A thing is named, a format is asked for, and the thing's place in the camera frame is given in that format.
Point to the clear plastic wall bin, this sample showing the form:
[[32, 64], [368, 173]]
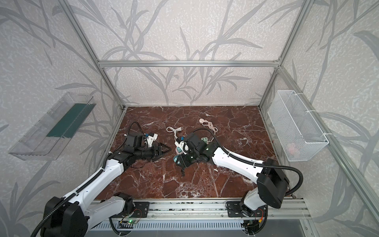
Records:
[[47, 139]]

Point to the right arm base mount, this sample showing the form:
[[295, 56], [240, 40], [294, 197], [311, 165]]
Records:
[[237, 209]]

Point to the pink object in basket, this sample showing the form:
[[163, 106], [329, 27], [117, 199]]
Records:
[[292, 149]]

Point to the pink square power strip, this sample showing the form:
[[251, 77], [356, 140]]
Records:
[[178, 150]]

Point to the aluminium cage frame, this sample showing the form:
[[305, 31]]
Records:
[[356, 179]]

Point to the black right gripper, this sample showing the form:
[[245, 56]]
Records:
[[182, 160]]

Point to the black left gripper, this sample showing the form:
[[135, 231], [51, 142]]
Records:
[[155, 151]]

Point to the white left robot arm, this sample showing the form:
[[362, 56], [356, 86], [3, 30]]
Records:
[[74, 214]]

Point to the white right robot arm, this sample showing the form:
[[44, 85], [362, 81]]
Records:
[[272, 183]]

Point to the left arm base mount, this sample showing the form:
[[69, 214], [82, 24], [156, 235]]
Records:
[[133, 209]]

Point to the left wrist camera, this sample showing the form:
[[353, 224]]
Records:
[[150, 139]]

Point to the teal charger cube with cable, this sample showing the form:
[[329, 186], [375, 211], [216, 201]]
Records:
[[179, 161]]

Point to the white wire mesh basket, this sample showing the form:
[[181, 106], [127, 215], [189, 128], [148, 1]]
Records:
[[294, 123]]

